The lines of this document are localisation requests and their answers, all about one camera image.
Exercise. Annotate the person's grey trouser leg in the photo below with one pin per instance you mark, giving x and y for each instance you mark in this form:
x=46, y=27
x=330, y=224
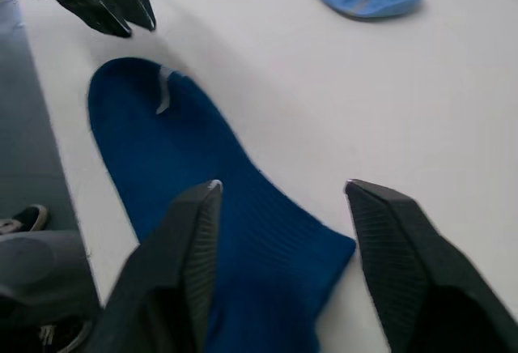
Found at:
x=38, y=276

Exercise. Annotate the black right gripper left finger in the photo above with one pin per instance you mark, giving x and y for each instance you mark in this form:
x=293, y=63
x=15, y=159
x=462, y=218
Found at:
x=162, y=280

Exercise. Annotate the dark blue sock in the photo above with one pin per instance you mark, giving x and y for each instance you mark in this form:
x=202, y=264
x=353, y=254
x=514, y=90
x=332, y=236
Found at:
x=190, y=158

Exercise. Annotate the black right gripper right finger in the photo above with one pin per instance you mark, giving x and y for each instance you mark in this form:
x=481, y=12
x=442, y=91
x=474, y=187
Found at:
x=408, y=272

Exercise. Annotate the black sneaker with white stripes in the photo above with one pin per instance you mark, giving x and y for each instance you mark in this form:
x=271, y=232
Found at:
x=60, y=334

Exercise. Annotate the black sneaker with white sole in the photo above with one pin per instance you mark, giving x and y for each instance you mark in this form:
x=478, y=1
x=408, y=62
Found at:
x=26, y=219

